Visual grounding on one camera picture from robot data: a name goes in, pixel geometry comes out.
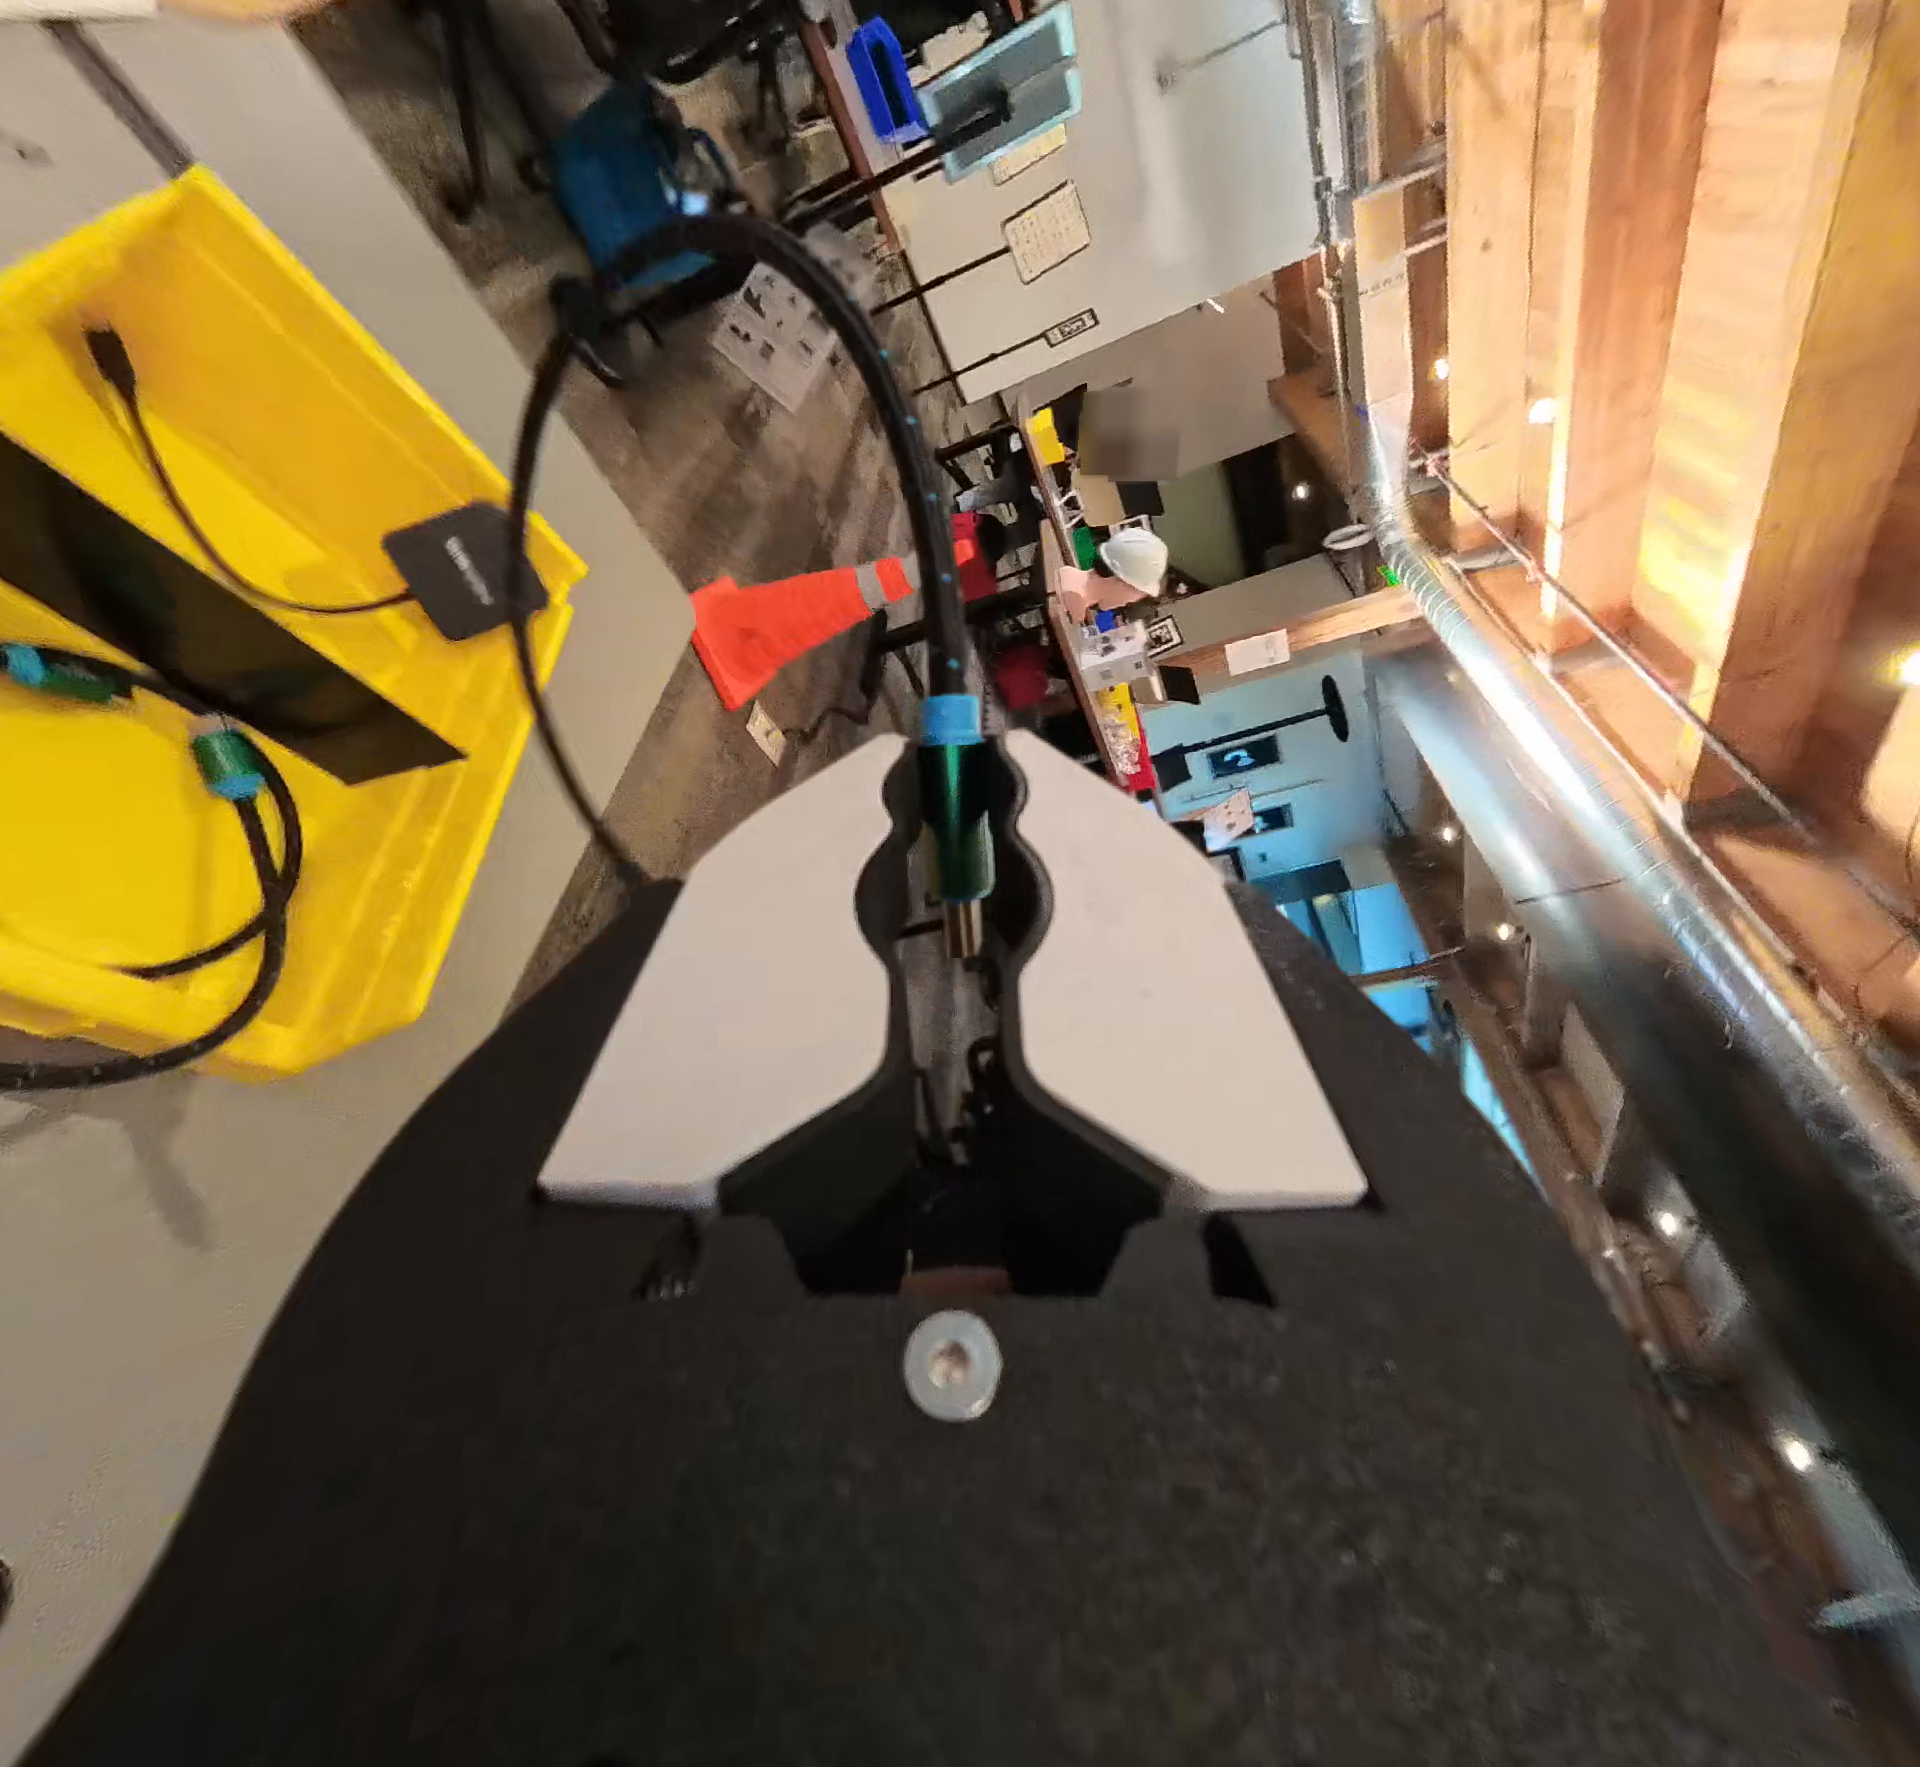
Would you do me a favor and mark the small blue bin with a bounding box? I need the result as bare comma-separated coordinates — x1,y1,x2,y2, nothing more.
842,16,935,146

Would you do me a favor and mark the grey desk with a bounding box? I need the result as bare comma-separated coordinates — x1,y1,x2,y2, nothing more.
0,12,695,1767

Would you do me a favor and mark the black bin divider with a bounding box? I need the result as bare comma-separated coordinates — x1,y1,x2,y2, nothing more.
0,432,467,788

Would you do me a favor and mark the orange traffic cone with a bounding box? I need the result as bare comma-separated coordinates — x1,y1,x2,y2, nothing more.
690,556,918,714

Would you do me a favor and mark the metal duct pipe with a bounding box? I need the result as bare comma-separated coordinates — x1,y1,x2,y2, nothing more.
1290,0,1920,1199

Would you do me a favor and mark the black USB hub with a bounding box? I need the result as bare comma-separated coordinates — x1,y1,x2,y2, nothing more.
82,324,552,642

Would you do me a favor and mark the yellow plastic bin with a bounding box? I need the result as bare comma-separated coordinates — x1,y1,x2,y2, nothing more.
0,166,589,1085

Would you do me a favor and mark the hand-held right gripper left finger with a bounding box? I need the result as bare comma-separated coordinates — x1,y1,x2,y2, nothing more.
534,732,924,1291

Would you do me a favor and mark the light blue board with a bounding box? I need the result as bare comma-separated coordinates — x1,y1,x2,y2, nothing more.
913,2,1086,186

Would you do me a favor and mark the blue bag cart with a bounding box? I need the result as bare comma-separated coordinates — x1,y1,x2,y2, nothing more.
541,84,747,306

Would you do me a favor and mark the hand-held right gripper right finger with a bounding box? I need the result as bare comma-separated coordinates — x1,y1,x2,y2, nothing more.
994,726,1374,1291

